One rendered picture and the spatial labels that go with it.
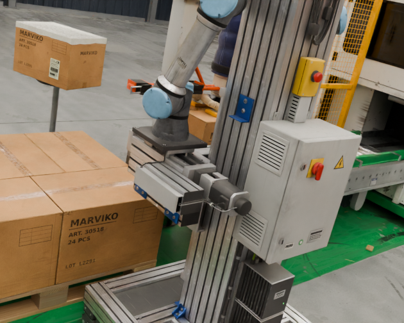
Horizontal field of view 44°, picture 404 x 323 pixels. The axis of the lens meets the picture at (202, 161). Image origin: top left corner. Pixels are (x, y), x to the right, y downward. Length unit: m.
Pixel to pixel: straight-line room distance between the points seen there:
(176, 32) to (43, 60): 1.08
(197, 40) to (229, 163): 0.51
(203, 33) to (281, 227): 0.71
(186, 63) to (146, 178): 0.44
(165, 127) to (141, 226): 0.85
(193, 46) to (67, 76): 2.38
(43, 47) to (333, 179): 2.86
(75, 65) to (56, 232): 1.93
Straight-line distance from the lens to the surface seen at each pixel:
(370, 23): 4.66
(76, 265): 2.60
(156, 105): 1.82
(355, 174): 3.73
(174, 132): 1.97
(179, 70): 1.79
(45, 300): 2.63
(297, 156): 1.68
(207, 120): 2.69
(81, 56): 4.10
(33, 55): 4.30
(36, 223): 2.36
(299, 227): 1.87
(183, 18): 3.84
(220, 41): 2.85
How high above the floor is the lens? 1.67
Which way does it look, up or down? 20 degrees down
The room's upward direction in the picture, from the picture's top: 12 degrees clockwise
